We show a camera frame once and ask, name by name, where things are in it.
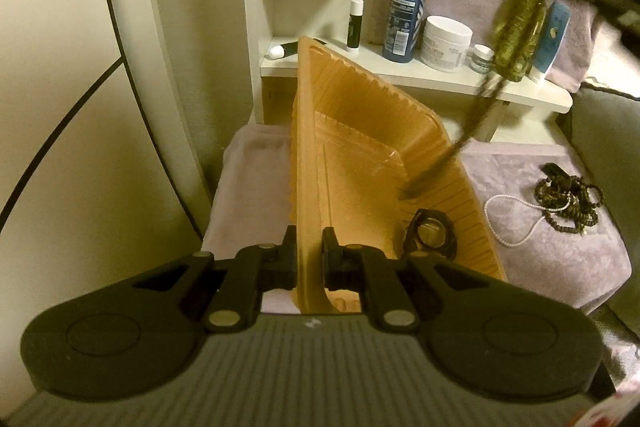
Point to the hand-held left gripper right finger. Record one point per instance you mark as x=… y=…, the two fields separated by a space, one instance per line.
x=331 y=257

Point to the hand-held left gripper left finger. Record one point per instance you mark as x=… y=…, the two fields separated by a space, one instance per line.
x=287 y=257

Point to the orange plastic tray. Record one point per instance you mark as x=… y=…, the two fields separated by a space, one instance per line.
x=360 y=147

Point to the blue white tube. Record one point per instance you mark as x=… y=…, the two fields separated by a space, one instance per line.
x=552 y=37

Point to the green spray bottle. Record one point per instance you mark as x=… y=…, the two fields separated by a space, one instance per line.
x=515 y=32

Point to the small green label jar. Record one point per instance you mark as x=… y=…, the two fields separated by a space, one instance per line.
x=481 y=61

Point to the black wrist watch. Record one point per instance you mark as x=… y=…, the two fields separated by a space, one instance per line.
x=450 y=242

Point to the grey cushion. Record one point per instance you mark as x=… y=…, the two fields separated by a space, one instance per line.
x=610 y=132

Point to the white cream jar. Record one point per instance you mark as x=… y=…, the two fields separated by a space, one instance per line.
x=445 y=42

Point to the blue spray bottle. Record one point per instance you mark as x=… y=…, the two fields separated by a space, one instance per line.
x=402 y=17

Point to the black hair clip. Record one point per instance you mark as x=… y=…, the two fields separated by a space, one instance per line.
x=555 y=170

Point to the pink plush blanket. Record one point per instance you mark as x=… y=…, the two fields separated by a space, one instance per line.
x=505 y=167

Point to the black tube with white cap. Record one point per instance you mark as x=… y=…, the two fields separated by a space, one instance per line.
x=277 y=52

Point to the black white lip balm stick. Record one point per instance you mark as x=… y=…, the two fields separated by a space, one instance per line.
x=353 y=32

